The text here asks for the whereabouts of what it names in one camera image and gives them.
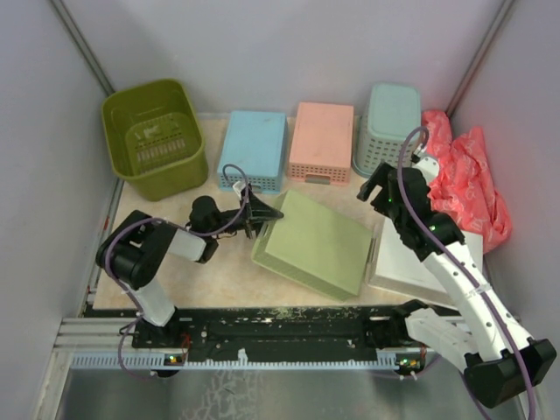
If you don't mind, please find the white perforated tray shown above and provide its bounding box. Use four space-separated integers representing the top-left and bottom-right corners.
366 218 485 305

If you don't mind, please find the white slotted cable duct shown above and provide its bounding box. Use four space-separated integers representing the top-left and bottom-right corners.
69 352 402 372

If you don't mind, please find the corner metal post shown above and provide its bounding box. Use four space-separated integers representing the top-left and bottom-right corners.
47 0 116 97
445 0 518 118

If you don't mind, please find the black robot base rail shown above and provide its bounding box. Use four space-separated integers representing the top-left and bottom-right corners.
80 304 426 366

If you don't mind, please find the aluminium frame rail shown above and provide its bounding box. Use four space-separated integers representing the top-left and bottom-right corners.
52 318 133 353

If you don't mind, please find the right corner metal post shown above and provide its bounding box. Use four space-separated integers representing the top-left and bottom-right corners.
445 0 518 118

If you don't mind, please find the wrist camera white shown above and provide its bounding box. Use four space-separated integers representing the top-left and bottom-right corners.
411 151 440 185
232 180 247 200

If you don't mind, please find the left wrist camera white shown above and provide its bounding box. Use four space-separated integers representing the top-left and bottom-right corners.
232 180 247 200

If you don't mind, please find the left corner metal post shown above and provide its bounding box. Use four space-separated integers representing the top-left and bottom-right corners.
47 0 116 97

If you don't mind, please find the pink shallow plastic tray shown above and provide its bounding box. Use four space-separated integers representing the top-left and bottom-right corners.
287 101 354 186

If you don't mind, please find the pink patterned plastic bag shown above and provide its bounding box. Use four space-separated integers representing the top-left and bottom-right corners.
422 110 513 254

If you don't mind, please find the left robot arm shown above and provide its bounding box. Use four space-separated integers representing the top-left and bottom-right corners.
95 184 284 347

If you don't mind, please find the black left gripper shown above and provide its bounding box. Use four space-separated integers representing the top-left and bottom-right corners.
210 187 286 245

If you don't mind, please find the blue shallow plastic tray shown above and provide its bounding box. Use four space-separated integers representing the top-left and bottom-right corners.
217 110 288 193

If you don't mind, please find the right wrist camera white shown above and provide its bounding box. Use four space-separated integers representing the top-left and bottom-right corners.
411 151 440 185

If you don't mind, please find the olive green plastic basket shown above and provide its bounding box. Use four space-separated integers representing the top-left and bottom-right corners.
101 79 209 201

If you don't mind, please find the large teal perforated basket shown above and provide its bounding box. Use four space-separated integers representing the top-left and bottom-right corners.
352 82 421 178

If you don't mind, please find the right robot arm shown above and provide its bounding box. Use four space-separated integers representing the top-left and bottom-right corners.
357 163 557 409

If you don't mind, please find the light green shallow tray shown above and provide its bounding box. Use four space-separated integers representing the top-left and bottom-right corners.
251 190 373 301

